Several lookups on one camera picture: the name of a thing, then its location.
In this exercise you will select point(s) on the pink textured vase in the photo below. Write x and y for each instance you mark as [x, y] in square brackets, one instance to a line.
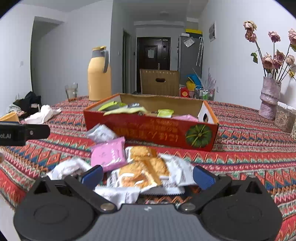
[270, 95]

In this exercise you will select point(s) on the white snack wrapper left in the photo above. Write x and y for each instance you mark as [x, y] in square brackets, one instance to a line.
[73, 166]

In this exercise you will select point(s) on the glass cup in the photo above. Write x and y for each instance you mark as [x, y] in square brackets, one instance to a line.
[71, 91]

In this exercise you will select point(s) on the pink snack packet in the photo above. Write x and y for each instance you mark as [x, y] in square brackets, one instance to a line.
[185, 118]
[109, 155]

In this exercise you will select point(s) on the woven tissue box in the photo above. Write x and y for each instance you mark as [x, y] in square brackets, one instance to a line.
[285, 117]

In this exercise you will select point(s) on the wooden chair back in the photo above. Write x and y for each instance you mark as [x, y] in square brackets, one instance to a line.
[160, 82]

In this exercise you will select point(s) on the yellow thermos jug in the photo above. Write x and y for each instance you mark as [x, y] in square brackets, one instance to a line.
[99, 74]

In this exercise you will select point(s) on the wall electrical panel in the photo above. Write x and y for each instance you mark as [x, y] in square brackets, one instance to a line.
[212, 32]

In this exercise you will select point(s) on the orange cracker snack packet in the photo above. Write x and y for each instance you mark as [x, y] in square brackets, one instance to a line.
[152, 172]

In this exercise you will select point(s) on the white crumpled snack packet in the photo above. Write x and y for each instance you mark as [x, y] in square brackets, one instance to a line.
[100, 133]

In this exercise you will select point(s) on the orange cardboard tray box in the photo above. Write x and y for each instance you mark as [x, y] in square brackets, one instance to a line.
[155, 124]

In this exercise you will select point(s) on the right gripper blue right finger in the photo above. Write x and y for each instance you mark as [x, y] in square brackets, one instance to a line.
[203, 178]

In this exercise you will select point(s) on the patterned red tablecloth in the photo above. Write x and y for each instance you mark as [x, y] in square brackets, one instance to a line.
[246, 144]

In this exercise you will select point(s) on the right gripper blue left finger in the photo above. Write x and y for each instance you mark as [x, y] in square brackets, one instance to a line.
[92, 177]

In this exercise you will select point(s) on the dark entrance door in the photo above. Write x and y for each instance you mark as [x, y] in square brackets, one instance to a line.
[152, 53]

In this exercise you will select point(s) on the white crumpled cloth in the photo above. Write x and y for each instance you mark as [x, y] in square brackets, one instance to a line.
[41, 117]

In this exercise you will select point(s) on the dried pink roses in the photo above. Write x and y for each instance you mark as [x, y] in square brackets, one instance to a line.
[277, 65]

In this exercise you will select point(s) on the wire basket with bottles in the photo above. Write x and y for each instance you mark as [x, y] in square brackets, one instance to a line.
[204, 94]

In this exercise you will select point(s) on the grey refrigerator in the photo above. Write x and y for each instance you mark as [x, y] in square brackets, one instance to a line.
[189, 56]

